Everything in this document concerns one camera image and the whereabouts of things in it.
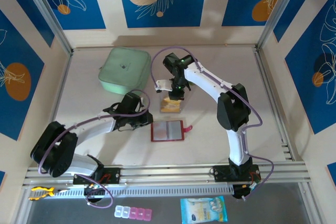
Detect clear acrylic box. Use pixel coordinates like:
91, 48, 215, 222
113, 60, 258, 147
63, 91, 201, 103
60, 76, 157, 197
159, 94, 185, 114

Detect red card holder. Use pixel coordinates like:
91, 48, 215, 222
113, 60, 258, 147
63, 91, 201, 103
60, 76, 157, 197
150, 120, 194, 143

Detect mint green zipper pouch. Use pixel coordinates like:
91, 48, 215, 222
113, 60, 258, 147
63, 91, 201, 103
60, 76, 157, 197
98, 47, 152, 97

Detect white pink pill organizer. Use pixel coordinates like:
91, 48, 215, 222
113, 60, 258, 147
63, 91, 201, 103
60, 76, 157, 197
114, 205, 153, 220

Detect blue wet wipes packet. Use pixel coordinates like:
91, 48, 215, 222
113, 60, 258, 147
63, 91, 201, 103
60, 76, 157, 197
180, 195, 228, 224

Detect yellow black pliers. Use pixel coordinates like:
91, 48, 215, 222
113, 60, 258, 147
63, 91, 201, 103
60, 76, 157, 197
28, 186, 70, 201

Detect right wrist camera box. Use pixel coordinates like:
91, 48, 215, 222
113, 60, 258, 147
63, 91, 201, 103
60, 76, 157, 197
154, 79, 172, 94

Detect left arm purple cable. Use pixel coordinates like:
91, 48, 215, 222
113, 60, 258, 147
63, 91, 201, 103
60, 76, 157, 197
38, 89, 151, 209

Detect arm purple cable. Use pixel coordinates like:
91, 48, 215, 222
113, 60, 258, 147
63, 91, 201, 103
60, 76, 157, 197
38, 89, 151, 209
151, 47, 275, 201

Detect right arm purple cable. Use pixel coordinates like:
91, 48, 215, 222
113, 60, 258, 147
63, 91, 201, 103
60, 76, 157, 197
151, 47, 275, 201

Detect aluminium mounting rail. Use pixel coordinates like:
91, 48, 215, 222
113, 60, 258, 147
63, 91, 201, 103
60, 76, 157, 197
22, 165, 312, 188

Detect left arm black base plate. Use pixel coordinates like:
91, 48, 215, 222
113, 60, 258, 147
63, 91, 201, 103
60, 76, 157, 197
72, 167, 121, 185

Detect grey slotted cable duct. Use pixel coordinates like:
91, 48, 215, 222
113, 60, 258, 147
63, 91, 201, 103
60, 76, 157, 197
28, 184, 235, 200

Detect aluminium table edge rail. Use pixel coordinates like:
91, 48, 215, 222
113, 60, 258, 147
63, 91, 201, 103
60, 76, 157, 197
38, 50, 74, 167
254, 49, 295, 161

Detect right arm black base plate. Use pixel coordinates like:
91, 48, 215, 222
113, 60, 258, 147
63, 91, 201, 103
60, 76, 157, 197
212, 165, 262, 183

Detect aluminium frame post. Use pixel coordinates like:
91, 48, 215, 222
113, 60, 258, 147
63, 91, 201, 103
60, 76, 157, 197
257, 0, 302, 50
18, 0, 74, 56

